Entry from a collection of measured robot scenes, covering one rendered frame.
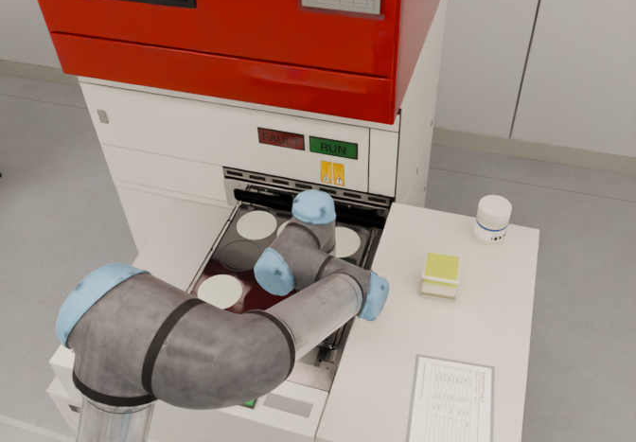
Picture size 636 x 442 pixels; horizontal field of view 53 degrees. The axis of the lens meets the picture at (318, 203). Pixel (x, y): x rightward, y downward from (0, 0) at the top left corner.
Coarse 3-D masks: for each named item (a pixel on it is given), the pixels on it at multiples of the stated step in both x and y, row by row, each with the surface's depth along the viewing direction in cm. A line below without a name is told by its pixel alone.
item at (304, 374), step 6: (294, 366) 132; (300, 366) 132; (306, 366) 132; (312, 366) 132; (294, 372) 131; (300, 372) 131; (306, 372) 131; (312, 372) 131; (288, 378) 130; (294, 378) 130; (300, 378) 130; (306, 378) 130; (312, 378) 130; (306, 384) 129; (312, 384) 129
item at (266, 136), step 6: (264, 132) 152; (270, 132) 151; (264, 138) 153; (270, 138) 153; (276, 138) 152; (282, 138) 152; (288, 138) 151; (294, 138) 150; (300, 138) 150; (276, 144) 153; (282, 144) 153; (288, 144) 152; (294, 144) 152; (300, 144) 151
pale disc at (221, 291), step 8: (208, 280) 147; (216, 280) 147; (224, 280) 147; (232, 280) 147; (200, 288) 145; (208, 288) 145; (216, 288) 145; (224, 288) 145; (232, 288) 145; (240, 288) 145; (200, 296) 144; (208, 296) 144; (216, 296) 143; (224, 296) 143; (232, 296) 143; (216, 304) 142; (224, 304) 142; (232, 304) 142
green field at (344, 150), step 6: (312, 138) 149; (312, 144) 150; (318, 144) 149; (324, 144) 149; (330, 144) 148; (336, 144) 148; (342, 144) 147; (348, 144) 147; (312, 150) 151; (318, 150) 151; (324, 150) 150; (330, 150) 150; (336, 150) 149; (342, 150) 148; (348, 150) 148; (354, 150) 147; (348, 156) 149; (354, 156) 149
